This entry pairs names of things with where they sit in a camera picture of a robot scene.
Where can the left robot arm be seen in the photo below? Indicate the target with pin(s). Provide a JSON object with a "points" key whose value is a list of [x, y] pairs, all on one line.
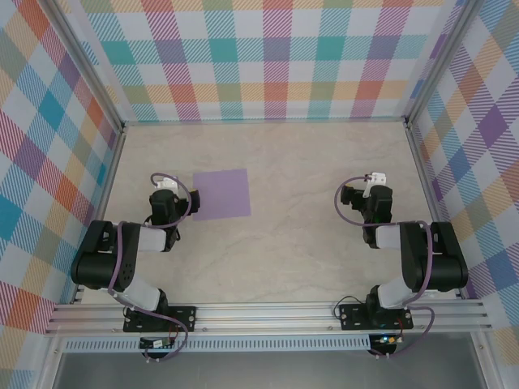
{"points": [[97, 259]]}

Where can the aluminium table edge rail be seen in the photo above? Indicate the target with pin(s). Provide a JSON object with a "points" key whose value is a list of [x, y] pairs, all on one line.
{"points": [[106, 190], [431, 202]]}

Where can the aluminium frame post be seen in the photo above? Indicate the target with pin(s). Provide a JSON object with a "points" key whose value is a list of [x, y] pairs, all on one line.
{"points": [[442, 61], [84, 61]]}

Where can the grey metal panel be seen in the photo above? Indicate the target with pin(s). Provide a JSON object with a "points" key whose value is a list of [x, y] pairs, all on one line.
{"points": [[263, 373]]}

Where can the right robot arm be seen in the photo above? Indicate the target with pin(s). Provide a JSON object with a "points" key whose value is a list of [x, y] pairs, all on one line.
{"points": [[442, 259]]}

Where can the aluminium frame leg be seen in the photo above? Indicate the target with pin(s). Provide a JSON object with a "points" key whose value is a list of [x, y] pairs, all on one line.
{"points": [[48, 364], [486, 360]]}

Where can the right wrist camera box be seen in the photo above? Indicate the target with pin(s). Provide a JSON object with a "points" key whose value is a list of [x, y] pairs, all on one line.
{"points": [[378, 178]]}

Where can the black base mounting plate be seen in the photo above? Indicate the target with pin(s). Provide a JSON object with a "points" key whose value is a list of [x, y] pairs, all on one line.
{"points": [[184, 318], [353, 318]]}

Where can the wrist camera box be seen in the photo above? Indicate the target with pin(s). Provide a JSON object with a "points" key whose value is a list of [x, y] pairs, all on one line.
{"points": [[166, 183], [378, 178]]}

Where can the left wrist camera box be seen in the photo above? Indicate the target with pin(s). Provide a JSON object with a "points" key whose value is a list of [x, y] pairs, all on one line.
{"points": [[166, 183]]}

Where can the small circuit board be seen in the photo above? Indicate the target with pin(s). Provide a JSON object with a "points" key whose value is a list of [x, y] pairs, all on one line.
{"points": [[156, 343], [387, 339]]}

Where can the purple square paper sheet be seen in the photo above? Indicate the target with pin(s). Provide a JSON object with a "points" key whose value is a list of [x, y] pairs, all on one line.
{"points": [[223, 194]]}

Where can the long aluminium mounting rail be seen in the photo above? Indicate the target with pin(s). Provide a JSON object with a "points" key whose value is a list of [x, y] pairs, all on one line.
{"points": [[263, 318]]}

